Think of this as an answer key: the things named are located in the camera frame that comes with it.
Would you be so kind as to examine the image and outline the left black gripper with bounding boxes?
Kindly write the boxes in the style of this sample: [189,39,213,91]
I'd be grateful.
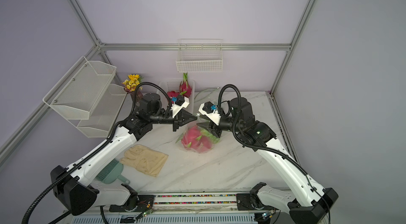
[150,110,197,132]

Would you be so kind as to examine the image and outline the clear zip-top bag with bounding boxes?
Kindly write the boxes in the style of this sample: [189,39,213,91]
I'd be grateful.
[176,116,221,154]
[193,87,221,113]

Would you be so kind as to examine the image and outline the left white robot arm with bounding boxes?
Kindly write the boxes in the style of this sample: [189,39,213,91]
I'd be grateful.
[22,82,197,224]

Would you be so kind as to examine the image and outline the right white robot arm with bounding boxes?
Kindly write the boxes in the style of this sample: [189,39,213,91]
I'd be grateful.
[199,84,338,224]

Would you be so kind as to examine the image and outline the beige work glove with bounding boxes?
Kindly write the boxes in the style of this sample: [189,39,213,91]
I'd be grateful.
[120,145,169,177]

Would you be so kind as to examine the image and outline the yellow flowers in vase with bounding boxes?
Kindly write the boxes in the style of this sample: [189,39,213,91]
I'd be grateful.
[122,74,143,93]

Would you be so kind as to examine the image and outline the green hand brush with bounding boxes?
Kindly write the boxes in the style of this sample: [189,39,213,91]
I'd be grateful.
[95,159,131,184]

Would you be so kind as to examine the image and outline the white mesh two-tier shelf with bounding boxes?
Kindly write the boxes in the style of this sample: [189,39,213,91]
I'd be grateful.
[43,57,127,138]

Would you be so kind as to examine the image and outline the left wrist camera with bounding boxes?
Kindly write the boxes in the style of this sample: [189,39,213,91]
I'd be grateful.
[171,95,189,118]

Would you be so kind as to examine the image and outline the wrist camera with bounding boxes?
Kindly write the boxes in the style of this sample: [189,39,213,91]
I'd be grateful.
[198,101,221,126]
[171,95,189,118]

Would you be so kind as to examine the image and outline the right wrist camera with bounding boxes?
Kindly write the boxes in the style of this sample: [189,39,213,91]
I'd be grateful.
[198,101,221,126]

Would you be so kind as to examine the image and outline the white wire wall basket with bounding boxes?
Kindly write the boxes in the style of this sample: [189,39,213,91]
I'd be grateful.
[176,39,223,73]

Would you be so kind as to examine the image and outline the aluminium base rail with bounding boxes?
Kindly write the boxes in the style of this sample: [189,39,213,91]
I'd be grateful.
[62,192,292,224]

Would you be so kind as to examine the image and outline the aluminium frame struts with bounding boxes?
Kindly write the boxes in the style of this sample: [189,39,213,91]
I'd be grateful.
[1,0,317,171]

